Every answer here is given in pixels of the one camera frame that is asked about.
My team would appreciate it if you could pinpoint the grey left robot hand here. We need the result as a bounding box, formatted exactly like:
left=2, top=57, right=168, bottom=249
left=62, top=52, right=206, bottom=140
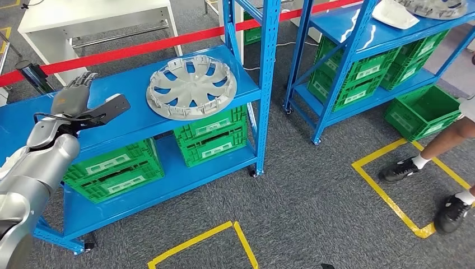
left=50, top=71, right=100, bottom=120

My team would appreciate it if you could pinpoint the blue metal shelf rack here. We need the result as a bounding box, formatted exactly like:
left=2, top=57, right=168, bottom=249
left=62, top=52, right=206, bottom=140
left=0, top=0, right=282, bottom=257
left=282, top=0, right=475, bottom=146

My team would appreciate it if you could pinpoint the green folding crate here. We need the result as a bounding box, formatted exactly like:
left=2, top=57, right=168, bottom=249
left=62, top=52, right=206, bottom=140
left=315, top=36, right=402, bottom=81
left=179, top=128, right=249, bottom=169
left=72, top=160, right=165, bottom=205
left=307, top=68, right=389, bottom=113
left=173, top=105, right=249, bottom=149
left=243, top=11, right=263, bottom=46
left=380, top=55, right=433, bottom=92
left=62, top=138, right=161, bottom=184
left=391, top=29, right=450, bottom=68

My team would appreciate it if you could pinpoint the red barrier belt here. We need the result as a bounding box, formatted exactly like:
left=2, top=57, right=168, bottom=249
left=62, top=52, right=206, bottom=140
left=0, top=0, right=362, bottom=89

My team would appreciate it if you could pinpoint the grey wheel hubcap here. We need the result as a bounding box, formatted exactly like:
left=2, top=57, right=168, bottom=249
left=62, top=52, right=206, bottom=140
left=396, top=0, right=469, bottom=20
left=146, top=54, right=238, bottom=122

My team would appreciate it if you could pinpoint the open green crate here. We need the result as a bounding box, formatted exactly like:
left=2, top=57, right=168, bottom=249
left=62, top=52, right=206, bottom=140
left=384, top=86, right=462, bottom=143

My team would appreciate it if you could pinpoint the black barrier post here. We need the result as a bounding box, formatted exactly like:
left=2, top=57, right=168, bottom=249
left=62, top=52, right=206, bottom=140
left=15, top=60, right=57, bottom=96

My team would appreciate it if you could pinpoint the white floor cable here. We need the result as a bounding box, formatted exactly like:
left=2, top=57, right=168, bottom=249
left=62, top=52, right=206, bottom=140
left=243, top=40, right=320, bottom=72

